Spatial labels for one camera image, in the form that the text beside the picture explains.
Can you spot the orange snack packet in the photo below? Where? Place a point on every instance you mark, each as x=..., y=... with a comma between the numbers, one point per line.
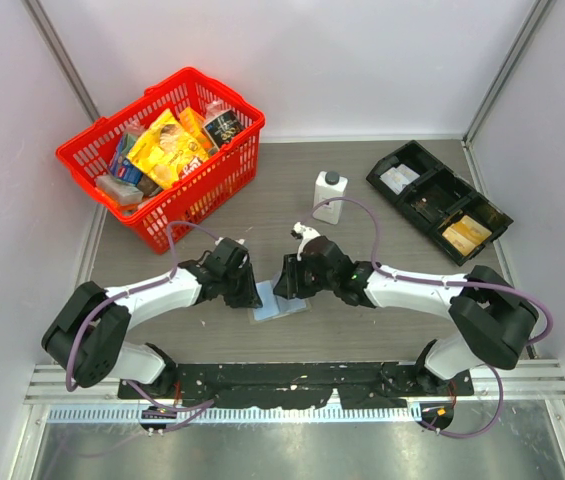
x=193, y=123

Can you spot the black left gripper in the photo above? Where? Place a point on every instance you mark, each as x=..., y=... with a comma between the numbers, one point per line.
x=249, y=297

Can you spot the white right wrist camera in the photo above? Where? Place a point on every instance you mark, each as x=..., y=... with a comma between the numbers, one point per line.
x=304, y=234

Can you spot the yellow classic chips bag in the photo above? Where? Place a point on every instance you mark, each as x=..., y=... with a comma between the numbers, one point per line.
x=166, y=152

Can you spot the silver cards in tray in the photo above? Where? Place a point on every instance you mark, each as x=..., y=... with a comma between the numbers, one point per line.
x=397, y=178

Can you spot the black VIP cards in tray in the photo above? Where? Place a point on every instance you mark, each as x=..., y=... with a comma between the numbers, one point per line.
x=432, y=203

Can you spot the white bottle grey cap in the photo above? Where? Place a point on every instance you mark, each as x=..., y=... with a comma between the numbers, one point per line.
x=329, y=184

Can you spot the clear wrapped pale package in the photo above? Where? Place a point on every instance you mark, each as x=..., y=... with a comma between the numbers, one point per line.
x=121, y=192

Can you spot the gold cards stack in tray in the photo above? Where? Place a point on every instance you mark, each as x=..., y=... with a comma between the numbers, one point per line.
x=466, y=235

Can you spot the red plastic shopping basket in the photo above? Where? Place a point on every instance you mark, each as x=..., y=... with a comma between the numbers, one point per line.
x=193, y=183

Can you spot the blue snack box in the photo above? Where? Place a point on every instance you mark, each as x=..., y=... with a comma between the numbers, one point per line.
x=120, y=167

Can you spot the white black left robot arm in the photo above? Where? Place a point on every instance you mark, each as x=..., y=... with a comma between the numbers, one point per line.
x=88, y=336

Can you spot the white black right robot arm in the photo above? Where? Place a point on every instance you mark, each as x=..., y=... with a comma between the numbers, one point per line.
x=493, y=324

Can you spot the white slotted cable duct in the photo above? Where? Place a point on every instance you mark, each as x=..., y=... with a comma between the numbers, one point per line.
x=139, y=412

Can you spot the grey leather card holder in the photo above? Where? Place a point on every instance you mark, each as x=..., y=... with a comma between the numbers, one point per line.
x=274, y=307

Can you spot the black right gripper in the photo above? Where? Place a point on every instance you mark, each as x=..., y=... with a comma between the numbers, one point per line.
x=290, y=285

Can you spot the black labelled snack jar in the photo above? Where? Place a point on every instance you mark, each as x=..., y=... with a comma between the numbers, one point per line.
x=222, y=128

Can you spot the black three-compartment card tray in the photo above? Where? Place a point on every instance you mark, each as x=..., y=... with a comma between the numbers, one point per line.
x=449, y=211

